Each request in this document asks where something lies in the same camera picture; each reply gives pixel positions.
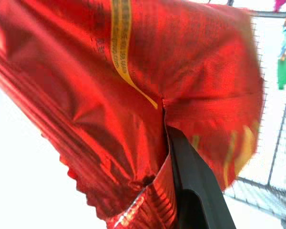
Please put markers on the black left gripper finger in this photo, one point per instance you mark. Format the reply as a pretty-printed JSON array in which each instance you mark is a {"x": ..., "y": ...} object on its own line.
[{"x": 197, "y": 181}]

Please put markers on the red foil snack bag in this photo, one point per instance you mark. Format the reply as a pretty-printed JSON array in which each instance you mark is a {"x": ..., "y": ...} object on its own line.
[{"x": 90, "y": 100}]

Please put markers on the pink snack bag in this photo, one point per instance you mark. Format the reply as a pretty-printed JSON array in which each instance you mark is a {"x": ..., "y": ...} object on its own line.
[{"x": 280, "y": 4}]

